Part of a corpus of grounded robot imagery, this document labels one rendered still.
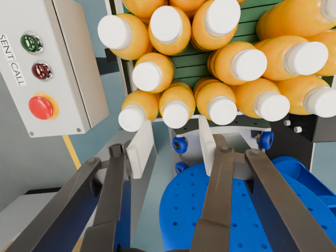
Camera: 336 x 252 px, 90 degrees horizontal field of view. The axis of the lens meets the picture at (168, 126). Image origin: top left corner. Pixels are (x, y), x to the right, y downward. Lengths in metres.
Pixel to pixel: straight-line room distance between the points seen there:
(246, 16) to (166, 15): 0.25
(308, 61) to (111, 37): 0.25
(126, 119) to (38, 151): 1.87
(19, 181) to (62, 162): 0.63
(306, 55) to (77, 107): 0.32
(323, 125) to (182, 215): 0.32
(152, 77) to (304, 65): 0.20
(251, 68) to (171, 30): 0.11
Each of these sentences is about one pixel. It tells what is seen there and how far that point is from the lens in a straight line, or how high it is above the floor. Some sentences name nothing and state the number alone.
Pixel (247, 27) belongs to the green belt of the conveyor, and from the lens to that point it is 0.46.
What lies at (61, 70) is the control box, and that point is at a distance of 0.29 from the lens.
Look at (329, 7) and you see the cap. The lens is 0.31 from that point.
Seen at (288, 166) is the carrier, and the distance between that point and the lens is 1.63.
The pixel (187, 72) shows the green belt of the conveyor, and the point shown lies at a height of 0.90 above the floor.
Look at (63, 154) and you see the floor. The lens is 1.96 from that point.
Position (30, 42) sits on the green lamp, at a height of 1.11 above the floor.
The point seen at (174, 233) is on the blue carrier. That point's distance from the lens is 0.31.
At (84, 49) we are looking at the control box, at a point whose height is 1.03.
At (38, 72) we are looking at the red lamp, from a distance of 0.29.
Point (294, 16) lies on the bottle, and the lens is 0.34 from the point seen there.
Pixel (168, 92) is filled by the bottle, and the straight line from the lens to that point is 0.30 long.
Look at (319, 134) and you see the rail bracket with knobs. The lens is 0.45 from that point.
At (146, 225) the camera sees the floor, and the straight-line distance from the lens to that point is 2.24.
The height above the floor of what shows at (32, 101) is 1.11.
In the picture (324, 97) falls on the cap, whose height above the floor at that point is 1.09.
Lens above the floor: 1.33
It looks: 68 degrees down
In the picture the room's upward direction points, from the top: 167 degrees counter-clockwise
